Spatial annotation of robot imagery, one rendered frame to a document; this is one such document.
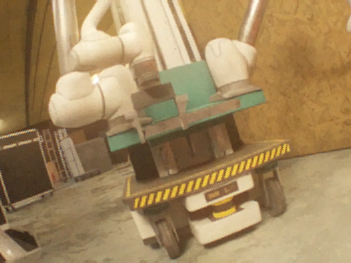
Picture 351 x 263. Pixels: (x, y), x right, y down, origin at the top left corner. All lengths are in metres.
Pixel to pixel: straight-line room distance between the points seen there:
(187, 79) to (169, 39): 0.25
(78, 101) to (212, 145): 0.65
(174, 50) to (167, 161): 0.52
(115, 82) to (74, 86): 0.18
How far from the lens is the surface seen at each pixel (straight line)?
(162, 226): 1.21
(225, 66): 1.31
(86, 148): 11.04
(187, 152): 1.47
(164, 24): 1.58
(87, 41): 0.96
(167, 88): 0.99
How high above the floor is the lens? 0.48
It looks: 1 degrees down
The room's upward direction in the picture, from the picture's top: 18 degrees counter-clockwise
